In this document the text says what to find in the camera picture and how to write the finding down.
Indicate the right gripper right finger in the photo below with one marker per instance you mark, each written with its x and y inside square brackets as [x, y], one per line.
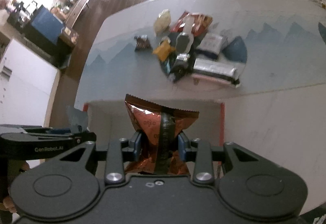
[199, 152]

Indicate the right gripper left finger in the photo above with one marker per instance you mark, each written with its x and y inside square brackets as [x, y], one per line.
[119, 152]

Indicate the orange Oreo snack bag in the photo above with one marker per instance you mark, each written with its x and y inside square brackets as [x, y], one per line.
[161, 125]

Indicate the silver foil snack bar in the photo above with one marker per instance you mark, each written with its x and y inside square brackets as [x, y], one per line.
[215, 71]

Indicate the yellow snack packet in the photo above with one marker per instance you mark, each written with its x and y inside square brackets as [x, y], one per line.
[163, 50]

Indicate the white milk candy packet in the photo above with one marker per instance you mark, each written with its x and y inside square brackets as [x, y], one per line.
[212, 43]

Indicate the small dark brown snack packet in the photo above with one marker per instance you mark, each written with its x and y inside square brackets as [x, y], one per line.
[142, 43]

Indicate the red lion snack bag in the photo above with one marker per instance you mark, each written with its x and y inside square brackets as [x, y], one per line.
[194, 23]

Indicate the beige snack pouch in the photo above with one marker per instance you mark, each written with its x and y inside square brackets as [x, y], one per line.
[162, 22]

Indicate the white cardboard box red trim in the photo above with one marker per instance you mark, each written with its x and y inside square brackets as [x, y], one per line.
[109, 120]

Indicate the white cabinet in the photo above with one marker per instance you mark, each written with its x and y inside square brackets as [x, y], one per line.
[27, 84]

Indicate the blue fronted dark cabinet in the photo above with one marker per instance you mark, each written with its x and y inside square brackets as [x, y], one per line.
[46, 32]

